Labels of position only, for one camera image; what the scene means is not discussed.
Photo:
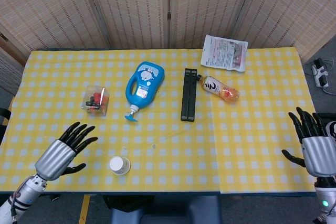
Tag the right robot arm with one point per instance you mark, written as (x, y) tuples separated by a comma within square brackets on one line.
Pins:
[(325, 200)]

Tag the blue pump dispenser bottle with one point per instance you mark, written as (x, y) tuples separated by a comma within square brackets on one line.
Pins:
[(143, 85)]

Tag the yellow checkered tablecloth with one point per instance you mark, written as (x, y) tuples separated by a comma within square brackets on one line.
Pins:
[(262, 129), (157, 134)]

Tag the black bag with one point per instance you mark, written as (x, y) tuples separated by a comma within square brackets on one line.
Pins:
[(126, 203)]

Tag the white power strip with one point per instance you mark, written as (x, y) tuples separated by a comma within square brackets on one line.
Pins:
[(320, 73)]

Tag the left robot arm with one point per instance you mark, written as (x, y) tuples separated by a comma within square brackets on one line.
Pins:
[(22, 195)]

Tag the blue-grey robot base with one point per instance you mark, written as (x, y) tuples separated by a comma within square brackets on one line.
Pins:
[(168, 209)]

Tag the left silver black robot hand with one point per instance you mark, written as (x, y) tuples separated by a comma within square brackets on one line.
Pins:
[(53, 157)]

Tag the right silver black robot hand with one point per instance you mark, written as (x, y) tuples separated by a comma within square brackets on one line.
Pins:
[(319, 153)]

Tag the black rectangular bar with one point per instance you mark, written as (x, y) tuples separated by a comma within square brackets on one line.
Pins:
[(189, 95)]

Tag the white floral paper cup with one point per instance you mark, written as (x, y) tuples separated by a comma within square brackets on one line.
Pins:
[(126, 172), (117, 163)]

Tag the white printed snack packet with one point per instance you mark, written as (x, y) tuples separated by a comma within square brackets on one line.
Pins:
[(223, 53)]

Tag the orange drink bottle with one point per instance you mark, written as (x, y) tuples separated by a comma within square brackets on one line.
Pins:
[(223, 90)]

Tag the woven folding screen panel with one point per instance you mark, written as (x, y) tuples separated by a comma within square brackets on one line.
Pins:
[(9, 72), (47, 9), (131, 6), (207, 3), (294, 11)]

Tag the clear plastic box with clips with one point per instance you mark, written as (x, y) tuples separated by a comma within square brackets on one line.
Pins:
[(95, 100)]

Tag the black chair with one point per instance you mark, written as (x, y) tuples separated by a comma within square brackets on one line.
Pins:
[(4, 121)]

